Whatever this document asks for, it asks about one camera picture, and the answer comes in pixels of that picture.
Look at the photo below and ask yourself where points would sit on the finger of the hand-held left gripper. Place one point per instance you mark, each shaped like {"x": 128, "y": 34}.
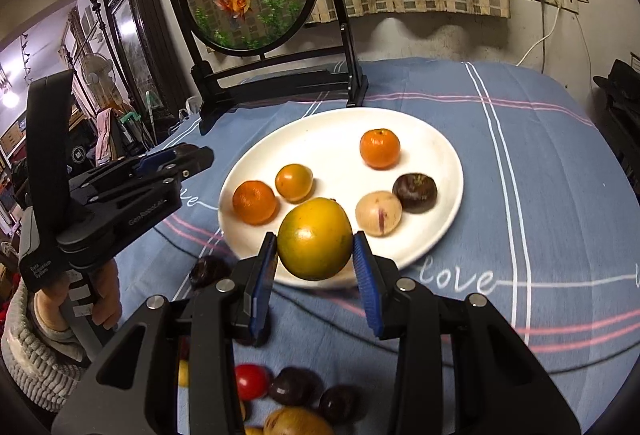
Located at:
{"x": 155, "y": 160}
{"x": 190, "y": 162}

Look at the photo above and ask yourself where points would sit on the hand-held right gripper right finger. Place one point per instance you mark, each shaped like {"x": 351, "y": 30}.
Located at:
{"x": 367, "y": 285}

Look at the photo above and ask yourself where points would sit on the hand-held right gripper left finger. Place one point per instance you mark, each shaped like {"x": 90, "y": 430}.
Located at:
{"x": 262, "y": 285}

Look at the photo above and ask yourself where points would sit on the dark brown water chestnut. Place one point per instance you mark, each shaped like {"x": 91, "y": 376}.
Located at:
{"x": 414, "y": 193}
{"x": 207, "y": 271}

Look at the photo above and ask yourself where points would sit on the green-orange mandarin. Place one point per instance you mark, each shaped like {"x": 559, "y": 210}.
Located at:
{"x": 315, "y": 238}

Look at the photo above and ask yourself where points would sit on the pale fruit with purple streaks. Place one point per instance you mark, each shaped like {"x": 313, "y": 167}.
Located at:
{"x": 378, "y": 214}

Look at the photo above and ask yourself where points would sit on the large orange mandarin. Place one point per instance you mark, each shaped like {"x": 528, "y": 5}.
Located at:
{"x": 255, "y": 202}

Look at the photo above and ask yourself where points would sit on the red cherry tomato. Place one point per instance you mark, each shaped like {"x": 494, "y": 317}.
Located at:
{"x": 250, "y": 382}

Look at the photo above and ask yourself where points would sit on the dark purple plum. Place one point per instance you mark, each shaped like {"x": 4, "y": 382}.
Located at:
{"x": 339, "y": 405}
{"x": 290, "y": 385}

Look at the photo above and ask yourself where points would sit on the small orange-green mandarin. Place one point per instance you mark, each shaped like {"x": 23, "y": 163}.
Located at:
{"x": 294, "y": 183}

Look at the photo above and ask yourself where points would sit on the white oval plate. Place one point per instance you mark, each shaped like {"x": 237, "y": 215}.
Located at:
{"x": 330, "y": 155}

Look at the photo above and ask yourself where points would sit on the small orange mandarin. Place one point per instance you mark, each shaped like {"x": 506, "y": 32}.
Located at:
{"x": 380, "y": 148}

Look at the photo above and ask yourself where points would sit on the tan round fruit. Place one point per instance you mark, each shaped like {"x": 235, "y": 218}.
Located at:
{"x": 297, "y": 422}

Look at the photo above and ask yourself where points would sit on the person's left forearm grey sleeve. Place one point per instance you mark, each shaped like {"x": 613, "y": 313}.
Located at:
{"x": 35, "y": 365}

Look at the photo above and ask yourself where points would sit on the person's left hand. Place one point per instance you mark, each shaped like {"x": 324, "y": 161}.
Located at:
{"x": 107, "y": 295}

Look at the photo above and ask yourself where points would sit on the pink garment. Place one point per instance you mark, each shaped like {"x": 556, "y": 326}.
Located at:
{"x": 103, "y": 135}

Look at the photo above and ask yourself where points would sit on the standing fan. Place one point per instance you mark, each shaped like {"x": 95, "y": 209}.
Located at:
{"x": 95, "y": 72}

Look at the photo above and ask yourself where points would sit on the blue striped tablecloth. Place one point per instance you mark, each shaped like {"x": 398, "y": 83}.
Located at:
{"x": 500, "y": 215}

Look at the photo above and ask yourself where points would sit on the black cabinet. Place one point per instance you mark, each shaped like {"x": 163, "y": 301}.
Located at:
{"x": 625, "y": 130}

